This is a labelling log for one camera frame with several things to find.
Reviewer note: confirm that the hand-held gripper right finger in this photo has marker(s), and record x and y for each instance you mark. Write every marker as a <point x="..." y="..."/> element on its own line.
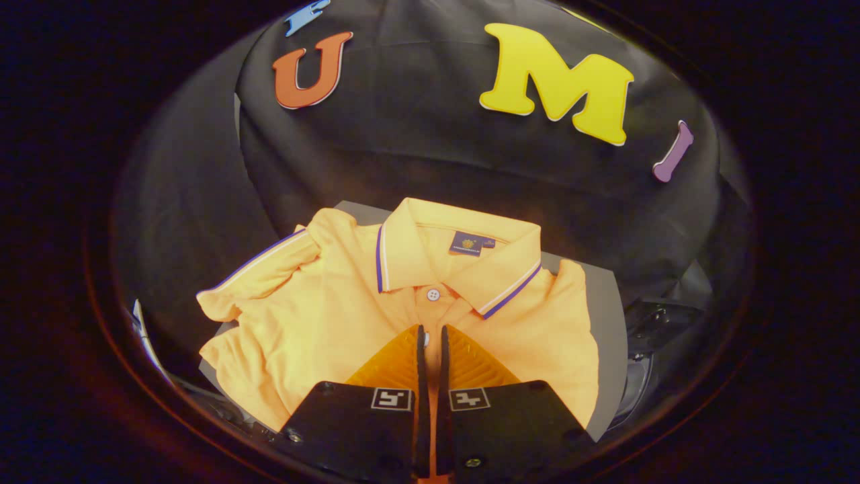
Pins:
<point x="445" y="403"/>

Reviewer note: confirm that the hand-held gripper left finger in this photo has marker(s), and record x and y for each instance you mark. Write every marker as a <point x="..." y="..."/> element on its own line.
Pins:
<point x="422" y="403"/>

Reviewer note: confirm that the orange polo shirt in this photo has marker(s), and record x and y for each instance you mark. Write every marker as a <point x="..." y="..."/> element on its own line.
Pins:
<point x="322" y="316"/>

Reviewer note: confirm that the dark transparent washing machine lid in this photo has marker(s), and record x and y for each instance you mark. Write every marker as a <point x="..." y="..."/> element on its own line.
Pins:
<point x="692" y="289"/>

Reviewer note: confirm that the beige cabinet with dark top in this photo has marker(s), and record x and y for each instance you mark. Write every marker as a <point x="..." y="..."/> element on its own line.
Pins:
<point x="608" y="336"/>

